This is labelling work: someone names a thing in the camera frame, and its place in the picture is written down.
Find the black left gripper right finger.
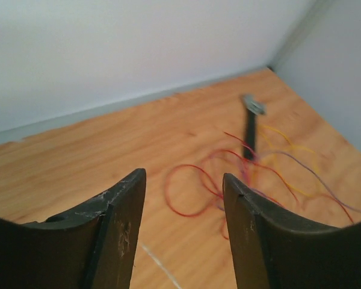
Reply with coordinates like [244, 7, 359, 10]
[223, 173, 361, 288]

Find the adjustable wrench black handle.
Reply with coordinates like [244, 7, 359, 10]
[241, 94, 265, 160]

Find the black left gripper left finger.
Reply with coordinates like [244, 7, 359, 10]
[0, 169, 146, 288]

